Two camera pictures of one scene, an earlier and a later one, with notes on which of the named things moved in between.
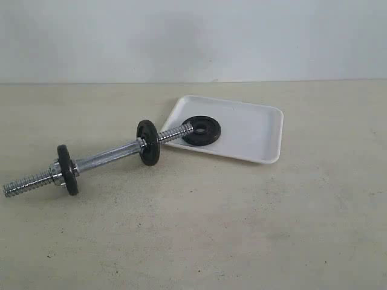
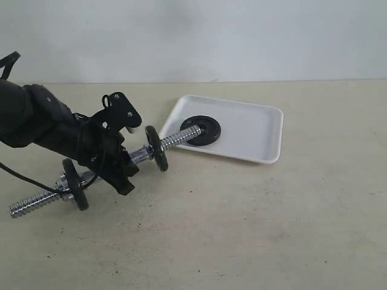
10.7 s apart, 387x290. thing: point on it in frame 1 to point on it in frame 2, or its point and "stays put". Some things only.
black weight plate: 207,131 stays put
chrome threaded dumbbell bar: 84,164 to 61,191
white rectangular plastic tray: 248,131 stays put
